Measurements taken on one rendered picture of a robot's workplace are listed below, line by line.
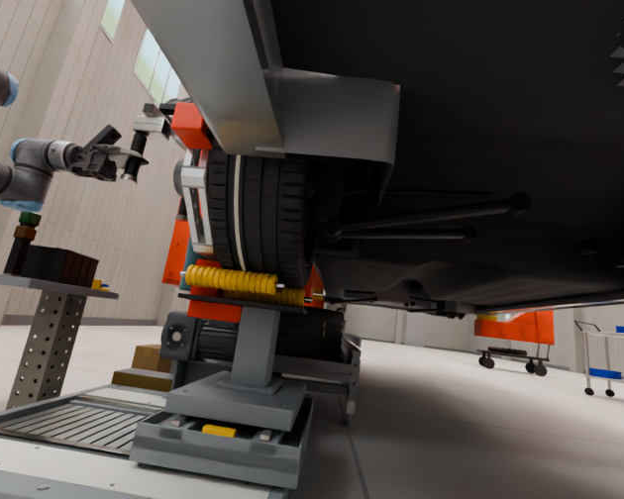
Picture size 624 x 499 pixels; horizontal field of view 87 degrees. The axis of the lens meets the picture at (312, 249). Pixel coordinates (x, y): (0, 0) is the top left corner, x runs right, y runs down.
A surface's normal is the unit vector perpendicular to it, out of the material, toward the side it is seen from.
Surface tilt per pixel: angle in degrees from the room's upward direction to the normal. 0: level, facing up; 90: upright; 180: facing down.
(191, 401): 90
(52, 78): 90
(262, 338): 90
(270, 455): 90
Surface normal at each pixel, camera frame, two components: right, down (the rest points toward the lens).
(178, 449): -0.06, -0.23
